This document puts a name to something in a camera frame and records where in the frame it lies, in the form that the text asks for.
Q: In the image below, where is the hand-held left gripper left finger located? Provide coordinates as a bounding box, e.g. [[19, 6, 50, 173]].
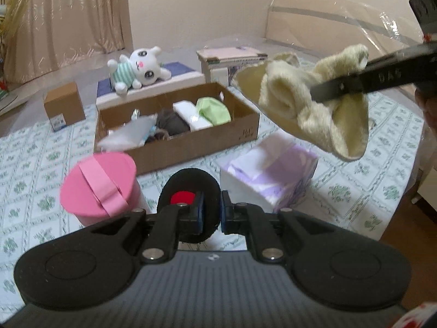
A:
[[82, 191, 206, 264]]

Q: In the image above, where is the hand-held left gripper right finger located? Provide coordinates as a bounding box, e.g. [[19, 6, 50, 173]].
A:
[[220, 190, 347, 264]]

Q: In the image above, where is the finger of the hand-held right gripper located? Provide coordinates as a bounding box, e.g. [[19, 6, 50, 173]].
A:
[[310, 41, 437, 104]]

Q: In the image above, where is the black and red sock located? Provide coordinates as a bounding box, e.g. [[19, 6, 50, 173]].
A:
[[156, 168, 222, 245]]

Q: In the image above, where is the large cardboard box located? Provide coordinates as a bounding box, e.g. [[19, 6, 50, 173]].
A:
[[94, 82, 261, 175]]

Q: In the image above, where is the cream fuzzy sock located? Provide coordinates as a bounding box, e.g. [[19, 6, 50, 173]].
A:
[[232, 44, 371, 162]]

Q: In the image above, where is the brown fuzzy scrunchie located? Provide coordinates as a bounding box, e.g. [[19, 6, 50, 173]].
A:
[[145, 128, 171, 143]]

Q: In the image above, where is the light green cloth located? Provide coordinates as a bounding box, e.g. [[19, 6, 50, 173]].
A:
[[196, 96, 232, 124]]

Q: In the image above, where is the white towel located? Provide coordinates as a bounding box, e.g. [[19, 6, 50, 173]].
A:
[[172, 101, 213, 131]]

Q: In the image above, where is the clear plastic bag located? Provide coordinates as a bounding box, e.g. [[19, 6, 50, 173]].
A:
[[96, 115, 158, 151]]

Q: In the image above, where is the plastic wrapped headboard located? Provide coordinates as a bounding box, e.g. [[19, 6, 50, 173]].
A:
[[264, 0, 427, 96]]

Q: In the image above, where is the purple tissue pack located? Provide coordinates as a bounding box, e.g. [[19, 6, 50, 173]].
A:
[[219, 133, 319, 214]]

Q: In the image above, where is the dark grey cloth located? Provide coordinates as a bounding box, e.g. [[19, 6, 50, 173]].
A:
[[155, 109, 192, 136]]

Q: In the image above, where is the pink lidded container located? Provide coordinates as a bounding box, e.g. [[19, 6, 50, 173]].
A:
[[60, 152, 151, 228]]

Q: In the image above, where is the white box with blue top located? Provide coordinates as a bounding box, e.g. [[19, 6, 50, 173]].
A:
[[96, 61, 205, 108]]

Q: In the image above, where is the pink topped flat box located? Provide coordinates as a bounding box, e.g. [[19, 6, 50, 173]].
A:
[[196, 45, 269, 67]]

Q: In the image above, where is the white bunny plush toy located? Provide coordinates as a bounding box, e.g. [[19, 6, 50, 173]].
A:
[[107, 45, 172, 96]]

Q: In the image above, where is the small closed cardboard box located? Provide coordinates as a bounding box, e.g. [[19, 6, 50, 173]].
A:
[[43, 82, 87, 132]]

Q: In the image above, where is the red white patterned cloth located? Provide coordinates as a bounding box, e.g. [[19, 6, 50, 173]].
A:
[[408, 301, 437, 328]]

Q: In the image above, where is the beige curtain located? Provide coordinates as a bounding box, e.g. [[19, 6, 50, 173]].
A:
[[0, 0, 134, 84]]

